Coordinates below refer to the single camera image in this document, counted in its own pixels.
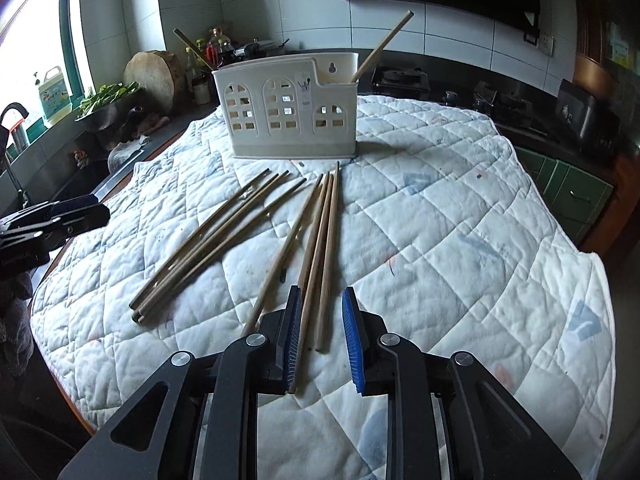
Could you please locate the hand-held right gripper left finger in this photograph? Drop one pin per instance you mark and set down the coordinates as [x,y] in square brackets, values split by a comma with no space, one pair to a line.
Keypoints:
[292,340]

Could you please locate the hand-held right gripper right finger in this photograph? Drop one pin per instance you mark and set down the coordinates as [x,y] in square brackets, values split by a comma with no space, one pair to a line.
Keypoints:
[352,345]

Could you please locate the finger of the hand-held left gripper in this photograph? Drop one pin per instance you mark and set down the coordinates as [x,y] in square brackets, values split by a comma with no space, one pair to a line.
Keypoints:
[80,219]
[75,200]

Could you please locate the pile of wooden chopsticks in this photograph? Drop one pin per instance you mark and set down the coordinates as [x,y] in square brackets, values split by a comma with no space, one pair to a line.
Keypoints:
[330,195]

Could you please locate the white plastic utensil holder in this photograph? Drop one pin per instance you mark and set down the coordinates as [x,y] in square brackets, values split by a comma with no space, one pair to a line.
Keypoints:
[280,130]

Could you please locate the person's left forearm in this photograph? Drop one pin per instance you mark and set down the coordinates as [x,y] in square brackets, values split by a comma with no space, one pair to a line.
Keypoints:
[15,330]

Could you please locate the steel kitchen sink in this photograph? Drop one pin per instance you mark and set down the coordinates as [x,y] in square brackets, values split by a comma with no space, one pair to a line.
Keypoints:
[80,180]

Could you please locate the grey dish cloth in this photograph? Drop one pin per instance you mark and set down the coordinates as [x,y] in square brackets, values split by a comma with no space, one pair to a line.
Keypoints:
[125,152]

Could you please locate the steel bowl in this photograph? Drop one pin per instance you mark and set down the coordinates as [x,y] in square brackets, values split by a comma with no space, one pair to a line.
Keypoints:
[107,115]

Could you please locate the white detergent jug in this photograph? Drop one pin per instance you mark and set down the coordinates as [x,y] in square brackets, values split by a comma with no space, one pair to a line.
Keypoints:
[52,97]

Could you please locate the pink dish cloth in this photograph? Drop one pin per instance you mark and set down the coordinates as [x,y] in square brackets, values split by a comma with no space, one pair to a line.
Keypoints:
[150,125]

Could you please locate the green leafy vegetables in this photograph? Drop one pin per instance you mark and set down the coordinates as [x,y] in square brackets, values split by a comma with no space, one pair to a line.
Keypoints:
[105,95]

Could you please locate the round wooden cutting board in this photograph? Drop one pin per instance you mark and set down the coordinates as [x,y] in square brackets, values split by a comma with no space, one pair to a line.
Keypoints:
[150,77]

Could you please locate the white quilted mat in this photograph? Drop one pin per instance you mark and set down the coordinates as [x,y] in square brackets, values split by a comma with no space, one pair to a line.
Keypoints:
[450,220]

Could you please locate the small white jar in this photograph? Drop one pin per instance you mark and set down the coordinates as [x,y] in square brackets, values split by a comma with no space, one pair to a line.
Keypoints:
[201,92]

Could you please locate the green framed window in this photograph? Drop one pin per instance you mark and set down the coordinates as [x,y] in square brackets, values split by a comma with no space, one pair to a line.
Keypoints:
[35,25]

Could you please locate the steel pressure cooker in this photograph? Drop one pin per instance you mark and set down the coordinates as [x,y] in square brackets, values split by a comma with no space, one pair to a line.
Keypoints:
[262,49]

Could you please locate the green kitchen cabinet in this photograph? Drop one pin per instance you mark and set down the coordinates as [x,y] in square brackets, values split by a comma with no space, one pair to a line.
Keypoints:
[565,190]

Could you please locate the black gas stove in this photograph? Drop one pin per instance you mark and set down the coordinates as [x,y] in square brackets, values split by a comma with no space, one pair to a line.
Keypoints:
[450,95]

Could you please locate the black countertop appliance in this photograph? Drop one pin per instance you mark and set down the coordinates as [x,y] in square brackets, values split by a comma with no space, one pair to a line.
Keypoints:
[585,115]

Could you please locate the copper coloured pot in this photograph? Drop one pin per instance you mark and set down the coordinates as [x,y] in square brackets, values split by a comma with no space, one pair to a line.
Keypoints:
[592,72]

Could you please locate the wall socket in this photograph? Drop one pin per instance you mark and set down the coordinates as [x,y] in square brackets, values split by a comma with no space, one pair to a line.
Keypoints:
[539,43]

